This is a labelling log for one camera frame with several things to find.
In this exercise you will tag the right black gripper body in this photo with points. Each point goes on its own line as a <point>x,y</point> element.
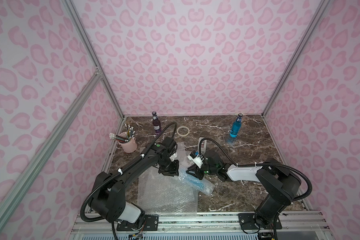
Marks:
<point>200,170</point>

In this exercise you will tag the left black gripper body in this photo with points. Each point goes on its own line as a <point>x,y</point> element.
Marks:
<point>168,168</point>

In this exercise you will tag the bubble wrap sheet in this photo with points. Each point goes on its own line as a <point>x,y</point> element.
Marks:
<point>182,171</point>
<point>166,196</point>

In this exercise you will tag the blue glass bottle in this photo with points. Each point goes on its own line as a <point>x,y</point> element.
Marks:
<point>236,126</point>

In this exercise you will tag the white tape dispenser pink roll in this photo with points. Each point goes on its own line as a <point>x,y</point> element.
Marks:
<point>203,144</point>

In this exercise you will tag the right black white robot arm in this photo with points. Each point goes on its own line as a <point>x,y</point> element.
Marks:
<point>283,184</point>

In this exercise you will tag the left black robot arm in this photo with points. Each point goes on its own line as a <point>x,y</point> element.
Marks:
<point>107,201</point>

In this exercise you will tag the beige masking tape roll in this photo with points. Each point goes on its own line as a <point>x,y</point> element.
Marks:
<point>183,131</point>

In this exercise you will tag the pink pen cup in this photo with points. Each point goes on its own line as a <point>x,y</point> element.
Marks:
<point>129,146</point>

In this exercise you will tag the purple glass bottle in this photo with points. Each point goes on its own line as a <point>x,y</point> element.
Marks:
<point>156,123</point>

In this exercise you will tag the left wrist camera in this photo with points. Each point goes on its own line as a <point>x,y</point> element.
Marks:
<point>173,157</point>

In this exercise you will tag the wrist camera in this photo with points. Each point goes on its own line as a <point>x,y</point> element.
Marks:
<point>196,158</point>
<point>173,157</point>

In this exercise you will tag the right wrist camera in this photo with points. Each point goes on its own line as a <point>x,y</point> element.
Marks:
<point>196,158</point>

